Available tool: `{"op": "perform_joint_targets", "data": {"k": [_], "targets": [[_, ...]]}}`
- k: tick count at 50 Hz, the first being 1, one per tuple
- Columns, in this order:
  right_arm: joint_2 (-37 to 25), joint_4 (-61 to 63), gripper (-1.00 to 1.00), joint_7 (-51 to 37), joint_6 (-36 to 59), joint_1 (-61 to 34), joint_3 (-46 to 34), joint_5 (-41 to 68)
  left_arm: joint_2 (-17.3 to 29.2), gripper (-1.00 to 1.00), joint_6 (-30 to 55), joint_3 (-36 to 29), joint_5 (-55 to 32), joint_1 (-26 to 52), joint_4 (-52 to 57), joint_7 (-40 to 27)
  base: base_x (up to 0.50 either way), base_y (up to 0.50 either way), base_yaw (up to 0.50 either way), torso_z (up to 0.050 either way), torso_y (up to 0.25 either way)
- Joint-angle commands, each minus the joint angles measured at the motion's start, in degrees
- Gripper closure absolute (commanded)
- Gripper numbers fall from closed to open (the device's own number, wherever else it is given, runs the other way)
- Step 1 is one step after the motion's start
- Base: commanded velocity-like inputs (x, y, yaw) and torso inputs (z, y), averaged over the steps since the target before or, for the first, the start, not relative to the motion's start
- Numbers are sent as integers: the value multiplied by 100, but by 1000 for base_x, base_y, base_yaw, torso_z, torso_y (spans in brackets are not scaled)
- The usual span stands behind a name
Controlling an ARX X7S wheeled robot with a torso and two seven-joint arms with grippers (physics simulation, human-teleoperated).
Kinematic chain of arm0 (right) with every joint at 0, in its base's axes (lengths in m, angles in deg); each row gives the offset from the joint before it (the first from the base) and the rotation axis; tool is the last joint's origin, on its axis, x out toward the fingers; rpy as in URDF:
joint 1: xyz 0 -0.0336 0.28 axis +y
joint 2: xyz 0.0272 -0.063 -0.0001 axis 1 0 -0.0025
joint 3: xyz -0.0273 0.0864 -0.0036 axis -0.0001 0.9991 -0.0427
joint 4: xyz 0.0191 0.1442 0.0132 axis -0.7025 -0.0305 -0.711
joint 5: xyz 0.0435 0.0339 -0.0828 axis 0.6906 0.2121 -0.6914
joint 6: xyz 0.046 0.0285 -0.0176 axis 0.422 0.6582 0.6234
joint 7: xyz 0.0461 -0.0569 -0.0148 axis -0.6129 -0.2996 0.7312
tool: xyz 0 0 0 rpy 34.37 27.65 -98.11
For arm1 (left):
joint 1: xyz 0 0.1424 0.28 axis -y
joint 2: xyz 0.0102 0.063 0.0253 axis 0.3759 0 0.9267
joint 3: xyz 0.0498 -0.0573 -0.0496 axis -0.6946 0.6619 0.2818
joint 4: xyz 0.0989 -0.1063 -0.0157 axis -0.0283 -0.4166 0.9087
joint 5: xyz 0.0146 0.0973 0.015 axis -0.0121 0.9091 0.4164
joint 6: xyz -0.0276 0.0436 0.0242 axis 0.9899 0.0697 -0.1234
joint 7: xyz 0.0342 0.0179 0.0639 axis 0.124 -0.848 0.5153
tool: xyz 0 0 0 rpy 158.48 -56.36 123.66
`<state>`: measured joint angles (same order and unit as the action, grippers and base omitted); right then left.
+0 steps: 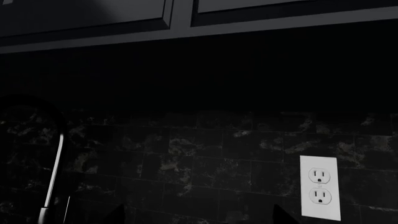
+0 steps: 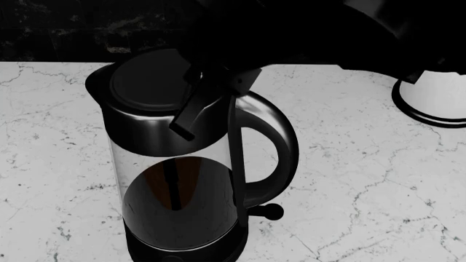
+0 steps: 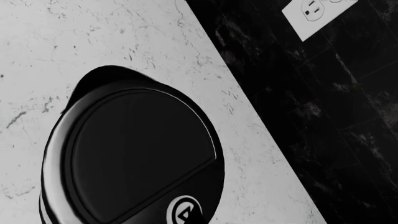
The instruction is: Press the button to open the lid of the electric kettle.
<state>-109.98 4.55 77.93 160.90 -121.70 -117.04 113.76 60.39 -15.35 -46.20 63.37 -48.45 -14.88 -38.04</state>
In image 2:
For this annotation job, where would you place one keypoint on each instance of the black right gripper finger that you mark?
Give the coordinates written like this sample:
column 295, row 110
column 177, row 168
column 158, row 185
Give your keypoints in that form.
column 245, row 80
column 189, row 117

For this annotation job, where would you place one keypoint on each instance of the white appliance with black base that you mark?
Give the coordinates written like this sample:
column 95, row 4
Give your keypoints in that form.
column 433, row 95

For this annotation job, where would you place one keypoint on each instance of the glass electric kettle black lid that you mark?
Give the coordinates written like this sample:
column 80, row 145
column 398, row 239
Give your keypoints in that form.
column 153, row 128

